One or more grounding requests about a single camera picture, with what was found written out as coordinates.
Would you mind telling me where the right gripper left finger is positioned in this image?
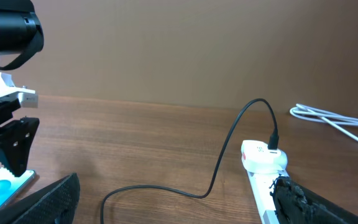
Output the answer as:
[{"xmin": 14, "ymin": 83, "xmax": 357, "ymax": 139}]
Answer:
[{"xmin": 0, "ymin": 172, "xmax": 80, "ymax": 224}]

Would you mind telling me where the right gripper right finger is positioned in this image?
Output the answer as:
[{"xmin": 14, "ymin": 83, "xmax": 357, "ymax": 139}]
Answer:
[{"xmin": 270, "ymin": 175, "xmax": 358, "ymax": 224}]

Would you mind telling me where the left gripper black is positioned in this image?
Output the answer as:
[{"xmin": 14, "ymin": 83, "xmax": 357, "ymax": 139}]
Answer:
[{"xmin": 0, "ymin": 99, "xmax": 40, "ymax": 177}]

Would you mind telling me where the Galaxy smartphone with teal screen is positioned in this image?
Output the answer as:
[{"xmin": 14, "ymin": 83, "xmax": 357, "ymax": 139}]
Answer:
[{"xmin": 0, "ymin": 168, "xmax": 36, "ymax": 210}]

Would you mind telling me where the black USB charging cable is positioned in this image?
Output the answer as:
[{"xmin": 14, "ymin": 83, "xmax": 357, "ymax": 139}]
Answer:
[{"xmin": 99, "ymin": 98, "xmax": 280, "ymax": 224}]

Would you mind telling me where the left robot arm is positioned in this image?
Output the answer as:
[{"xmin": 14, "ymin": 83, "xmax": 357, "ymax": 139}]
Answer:
[{"xmin": 0, "ymin": 0, "xmax": 44, "ymax": 177}]

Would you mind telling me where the white USB charger adapter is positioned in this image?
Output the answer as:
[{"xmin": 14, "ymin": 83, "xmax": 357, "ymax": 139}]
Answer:
[{"xmin": 241, "ymin": 140, "xmax": 288, "ymax": 174}]

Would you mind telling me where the white power strip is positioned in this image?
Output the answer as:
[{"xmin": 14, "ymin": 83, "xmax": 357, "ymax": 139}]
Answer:
[{"xmin": 247, "ymin": 171, "xmax": 288, "ymax": 224}]

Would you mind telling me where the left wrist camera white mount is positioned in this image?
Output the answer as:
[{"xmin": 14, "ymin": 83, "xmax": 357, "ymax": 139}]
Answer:
[{"xmin": 0, "ymin": 72, "xmax": 39, "ymax": 108}]

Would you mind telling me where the white power strip cord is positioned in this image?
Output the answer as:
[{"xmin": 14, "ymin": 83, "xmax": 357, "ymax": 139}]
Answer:
[{"xmin": 289, "ymin": 103, "xmax": 358, "ymax": 156}]

